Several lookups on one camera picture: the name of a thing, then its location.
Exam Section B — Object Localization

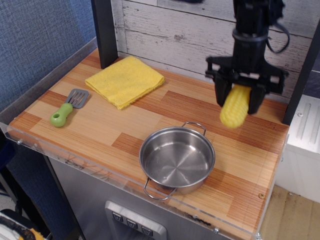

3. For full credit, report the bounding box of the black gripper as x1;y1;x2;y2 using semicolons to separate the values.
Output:
205;33;289;115

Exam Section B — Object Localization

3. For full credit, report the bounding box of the yellow plastic corn cob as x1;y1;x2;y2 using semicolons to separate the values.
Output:
219;84;251;129

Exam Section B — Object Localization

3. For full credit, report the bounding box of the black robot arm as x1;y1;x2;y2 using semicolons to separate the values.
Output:
205;0;290;115

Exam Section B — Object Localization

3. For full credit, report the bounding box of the yellow folded cloth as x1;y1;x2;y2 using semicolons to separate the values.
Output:
85;56;165;110

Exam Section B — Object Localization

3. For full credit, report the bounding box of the stainless steel pot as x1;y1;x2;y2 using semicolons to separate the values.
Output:
139;121;216;201

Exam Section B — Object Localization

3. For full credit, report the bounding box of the white side cabinet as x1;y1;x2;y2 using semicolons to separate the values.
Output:
275;95;320;202

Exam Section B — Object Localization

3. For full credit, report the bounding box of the clear acrylic front guard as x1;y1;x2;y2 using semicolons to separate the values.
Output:
0;123;261;240

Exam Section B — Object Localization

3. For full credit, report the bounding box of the silver button control panel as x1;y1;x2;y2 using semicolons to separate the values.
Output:
105;200;167;240

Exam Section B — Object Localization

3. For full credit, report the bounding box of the yellow black object bottom left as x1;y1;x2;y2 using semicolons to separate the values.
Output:
0;213;46;240

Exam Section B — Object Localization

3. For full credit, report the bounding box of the black right frame post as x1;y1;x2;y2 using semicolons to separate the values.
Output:
281;0;320;125

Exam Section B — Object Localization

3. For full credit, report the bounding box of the black frame post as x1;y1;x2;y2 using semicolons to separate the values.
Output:
91;0;118;69
281;0;320;125

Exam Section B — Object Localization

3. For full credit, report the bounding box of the black left frame post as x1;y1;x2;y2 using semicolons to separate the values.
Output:
91;0;118;69

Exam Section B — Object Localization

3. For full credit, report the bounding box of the green handled grey spatula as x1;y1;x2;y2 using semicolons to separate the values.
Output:
50;88;89;128

